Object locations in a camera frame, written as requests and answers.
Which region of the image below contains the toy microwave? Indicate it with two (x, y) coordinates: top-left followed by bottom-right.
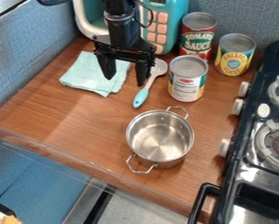
(71, 0), (191, 56)

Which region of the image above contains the silver pot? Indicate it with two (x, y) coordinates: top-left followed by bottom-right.
(124, 105), (197, 175)

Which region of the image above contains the yellow and green can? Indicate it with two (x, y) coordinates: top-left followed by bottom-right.
(167, 54), (210, 103)

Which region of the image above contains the toy stove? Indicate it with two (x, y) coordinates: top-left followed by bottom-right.
(186, 39), (279, 224)

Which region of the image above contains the white spoon with blue handle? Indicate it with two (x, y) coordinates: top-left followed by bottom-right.
(131, 58), (170, 109)

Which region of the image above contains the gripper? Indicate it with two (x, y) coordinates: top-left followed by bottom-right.
(91, 12), (158, 88)

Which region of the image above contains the red tomato sauce can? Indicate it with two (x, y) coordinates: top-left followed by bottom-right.
(178, 11), (219, 62)

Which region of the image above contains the yellow pineapple can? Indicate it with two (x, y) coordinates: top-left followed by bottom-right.
(213, 32), (259, 78)

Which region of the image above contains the light blue cloth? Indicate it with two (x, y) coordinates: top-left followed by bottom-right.
(58, 51), (132, 98)

